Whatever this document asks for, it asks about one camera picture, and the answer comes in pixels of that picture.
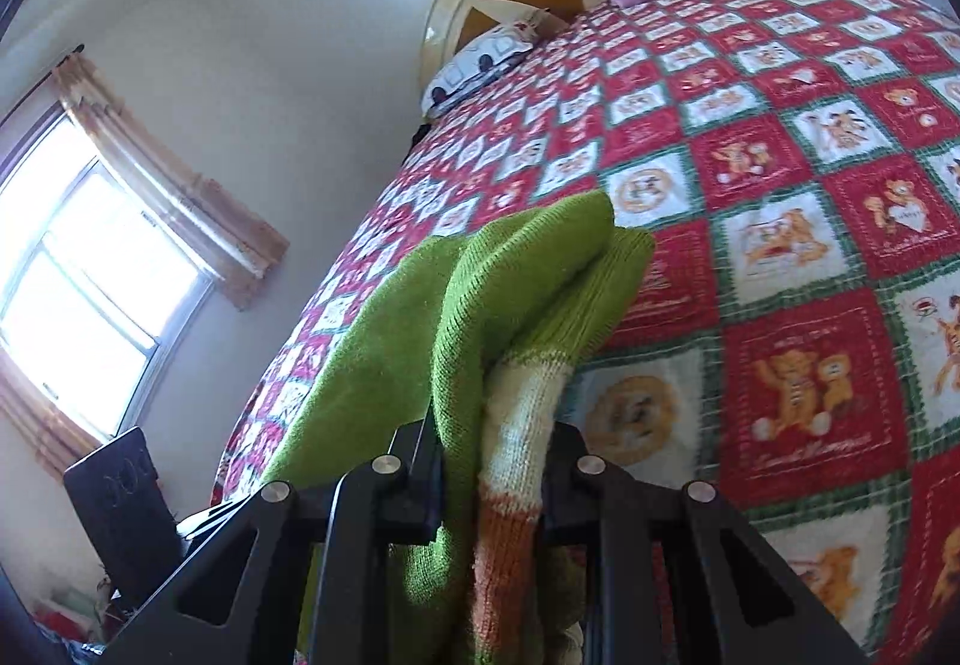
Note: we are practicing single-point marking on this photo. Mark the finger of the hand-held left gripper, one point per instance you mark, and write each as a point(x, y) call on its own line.
point(225, 509)

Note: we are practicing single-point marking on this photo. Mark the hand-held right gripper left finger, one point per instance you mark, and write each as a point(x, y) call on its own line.
point(416, 485)

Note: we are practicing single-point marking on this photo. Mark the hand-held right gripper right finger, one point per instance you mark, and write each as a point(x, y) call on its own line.
point(564, 477)

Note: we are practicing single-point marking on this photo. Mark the green orange striped knit sweater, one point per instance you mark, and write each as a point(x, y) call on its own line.
point(390, 335)

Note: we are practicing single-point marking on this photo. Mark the colourful clutter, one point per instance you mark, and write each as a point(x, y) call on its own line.
point(71, 624)

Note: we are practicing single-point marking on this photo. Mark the white framed window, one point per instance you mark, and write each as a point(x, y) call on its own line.
point(82, 290)

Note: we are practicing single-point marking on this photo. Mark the red printed blanket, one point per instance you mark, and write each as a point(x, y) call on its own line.
point(787, 260)

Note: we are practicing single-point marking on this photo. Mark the white patterned pillow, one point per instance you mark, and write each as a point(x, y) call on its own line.
point(487, 61)

